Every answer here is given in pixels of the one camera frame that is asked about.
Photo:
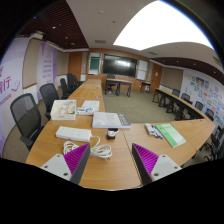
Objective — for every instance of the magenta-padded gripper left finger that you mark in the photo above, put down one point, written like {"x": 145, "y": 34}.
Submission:
{"x": 76, "y": 158}

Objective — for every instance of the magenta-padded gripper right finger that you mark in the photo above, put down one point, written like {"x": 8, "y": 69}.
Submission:
{"x": 146, "y": 159}

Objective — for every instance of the black charger with orange ports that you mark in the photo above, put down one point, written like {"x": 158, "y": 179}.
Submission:
{"x": 111, "y": 135}

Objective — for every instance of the white power strip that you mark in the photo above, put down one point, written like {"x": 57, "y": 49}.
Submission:
{"x": 72, "y": 133}

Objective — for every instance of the red whiteboard marker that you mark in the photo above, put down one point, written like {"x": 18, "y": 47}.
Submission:
{"x": 155, "y": 135}

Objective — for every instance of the blue whiteboard marker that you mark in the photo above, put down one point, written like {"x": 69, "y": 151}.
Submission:
{"x": 157, "y": 132}

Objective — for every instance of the white whiteboard eraser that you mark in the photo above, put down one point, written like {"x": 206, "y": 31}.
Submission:
{"x": 150, "y": 129}

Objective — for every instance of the green booklet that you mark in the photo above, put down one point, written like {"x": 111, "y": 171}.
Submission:
{"x": 171, "y": 135}

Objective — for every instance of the white open box with bottles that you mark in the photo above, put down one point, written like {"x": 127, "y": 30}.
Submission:
{"x": 60, "y": 115}

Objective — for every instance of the small white and blue carton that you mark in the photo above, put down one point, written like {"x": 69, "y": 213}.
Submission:
{"x": 85, "y": 111}

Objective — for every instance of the white book with grey band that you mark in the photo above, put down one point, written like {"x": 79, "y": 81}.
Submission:
{"x": 108, "y": 120}

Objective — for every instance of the white printed paper sheet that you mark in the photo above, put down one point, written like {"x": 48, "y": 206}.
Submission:
{"x": 91, "y": 105}

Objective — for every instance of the long wooden side table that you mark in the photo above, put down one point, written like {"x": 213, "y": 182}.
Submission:
{"x": 176, "y": 101}

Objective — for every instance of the black mesh office chair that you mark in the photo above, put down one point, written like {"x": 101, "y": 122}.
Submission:
{"x": 64, "y": 86}
{"x": 71, "y": 80}
{"x": 49, "y": 93}
{"x": 25, "y": 115}

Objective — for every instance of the group of black office chairs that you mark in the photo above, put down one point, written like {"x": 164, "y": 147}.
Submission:
{"x": 185, "y": 97}

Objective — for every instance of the small wooden side desk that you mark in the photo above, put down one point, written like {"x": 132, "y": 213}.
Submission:
{"x": 145, "y": 83}

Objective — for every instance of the wooden desk with black legs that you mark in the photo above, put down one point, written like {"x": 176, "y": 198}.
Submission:
{"x": 119, "y": 81}

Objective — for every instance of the black chair behind wooden desk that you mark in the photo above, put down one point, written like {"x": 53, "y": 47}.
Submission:
{"x": 110, "y": 77}

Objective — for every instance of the large bright ceiling light panel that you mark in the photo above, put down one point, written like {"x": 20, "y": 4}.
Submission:
{"x": 160, "y": 25}

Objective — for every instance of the group of colourful wall posters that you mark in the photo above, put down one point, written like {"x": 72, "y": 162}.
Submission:
{"x": 205, "y": 95}

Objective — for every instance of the green and white wall board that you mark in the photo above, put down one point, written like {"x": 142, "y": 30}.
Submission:
{"x": 94, "y": 63}

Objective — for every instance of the large black wall display screen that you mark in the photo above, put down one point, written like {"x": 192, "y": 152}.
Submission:
{"x": 120, "y": 65}

